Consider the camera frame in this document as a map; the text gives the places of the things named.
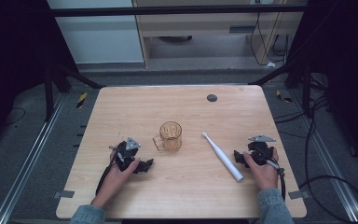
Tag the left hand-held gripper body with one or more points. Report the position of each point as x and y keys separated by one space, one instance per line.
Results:
x=125 y=152

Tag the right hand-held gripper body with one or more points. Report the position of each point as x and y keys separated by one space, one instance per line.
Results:
x=259 y=152

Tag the white electric toothbrush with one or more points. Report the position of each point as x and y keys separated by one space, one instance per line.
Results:
x=222 y=155

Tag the amber glass mug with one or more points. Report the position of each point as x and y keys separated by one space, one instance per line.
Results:
x=170 y=137

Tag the person's right hand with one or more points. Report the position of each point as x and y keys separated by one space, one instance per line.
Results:
x=262 y=175

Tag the person's left hand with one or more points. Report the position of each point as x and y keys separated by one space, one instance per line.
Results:
x=113 y=182

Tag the grey tape strip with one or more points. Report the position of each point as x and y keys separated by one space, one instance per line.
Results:
x=298 y=194
x=64 y=194

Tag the yellow black striped tape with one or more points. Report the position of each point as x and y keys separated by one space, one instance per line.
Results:
x=283 y=97
x=81 y=100

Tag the grey round table grommet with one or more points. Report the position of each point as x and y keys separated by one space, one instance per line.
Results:
x=212 y=98

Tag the black metal stand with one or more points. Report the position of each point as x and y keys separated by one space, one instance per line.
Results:
x=306 y=90
x=48 y=93

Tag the white plug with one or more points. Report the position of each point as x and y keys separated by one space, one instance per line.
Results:
x=271 y=64

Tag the white cabinet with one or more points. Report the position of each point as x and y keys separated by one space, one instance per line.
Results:
x=99 y=37

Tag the black curtain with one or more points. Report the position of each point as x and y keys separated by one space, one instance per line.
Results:
x=345 y=62
x=15 y=56

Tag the light wooden desk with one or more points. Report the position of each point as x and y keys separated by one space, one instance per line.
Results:
x=205 y=23

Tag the aluminium floor rail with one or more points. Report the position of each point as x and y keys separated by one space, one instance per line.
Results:
x=329 y=161
x=28 y=161

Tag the black horizontal frame bar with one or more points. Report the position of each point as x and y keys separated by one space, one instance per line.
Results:
x=167 y=11

